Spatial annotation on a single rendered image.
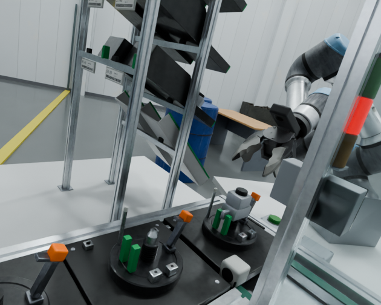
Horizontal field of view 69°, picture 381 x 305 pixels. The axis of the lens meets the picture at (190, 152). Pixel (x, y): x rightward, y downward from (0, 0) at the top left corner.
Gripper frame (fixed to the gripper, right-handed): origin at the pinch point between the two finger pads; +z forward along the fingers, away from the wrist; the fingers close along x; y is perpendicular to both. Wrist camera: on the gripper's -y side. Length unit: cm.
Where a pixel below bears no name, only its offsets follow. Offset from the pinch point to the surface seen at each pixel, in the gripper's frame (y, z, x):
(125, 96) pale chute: -5, 2, 50
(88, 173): 20, 25, 61
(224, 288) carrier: 7.6, 23.3, -12.0
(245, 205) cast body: 8.8, 5.3, -2.3
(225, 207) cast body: 8.3, 9.0, 1.0
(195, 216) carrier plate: 14.6, 13.5, 8.9
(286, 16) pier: 222, -666, 429
